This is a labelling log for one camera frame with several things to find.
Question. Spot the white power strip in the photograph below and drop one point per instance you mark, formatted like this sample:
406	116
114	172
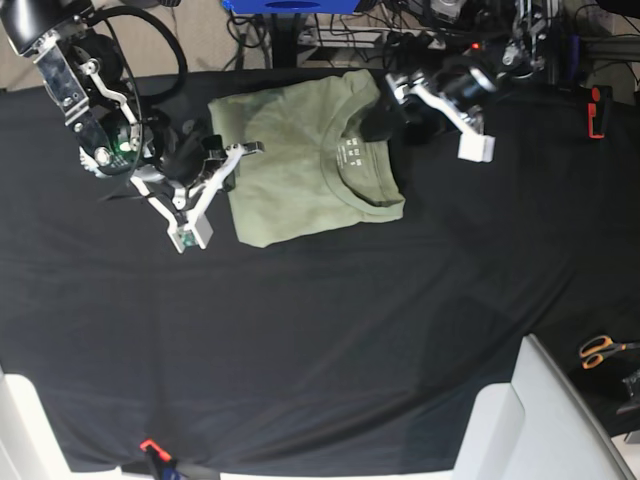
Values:
363	37

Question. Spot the orange handled scissors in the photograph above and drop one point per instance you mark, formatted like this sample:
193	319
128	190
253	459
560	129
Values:
596	350

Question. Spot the black table cloth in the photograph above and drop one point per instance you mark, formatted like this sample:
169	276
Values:
353	352

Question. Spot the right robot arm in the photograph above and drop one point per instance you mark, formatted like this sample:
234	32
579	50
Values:
120	131

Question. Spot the blue plastic bin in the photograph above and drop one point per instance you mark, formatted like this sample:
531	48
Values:
247	7

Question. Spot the red black clamp right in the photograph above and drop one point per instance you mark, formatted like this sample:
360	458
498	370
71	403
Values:
599	110

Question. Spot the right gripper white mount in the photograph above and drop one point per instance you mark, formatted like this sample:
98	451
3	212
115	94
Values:
181	177

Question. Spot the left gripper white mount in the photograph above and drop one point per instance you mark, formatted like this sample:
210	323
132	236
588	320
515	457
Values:
458	99

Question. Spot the olive green T-shirt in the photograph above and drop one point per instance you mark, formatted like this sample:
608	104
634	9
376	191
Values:
316	172

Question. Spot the red black clamp bottom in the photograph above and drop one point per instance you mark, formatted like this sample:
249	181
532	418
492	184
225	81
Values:
161	464

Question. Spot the red black clamp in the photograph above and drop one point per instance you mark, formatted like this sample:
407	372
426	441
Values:
599	110
161	464

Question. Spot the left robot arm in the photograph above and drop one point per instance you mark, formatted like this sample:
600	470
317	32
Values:
509	58

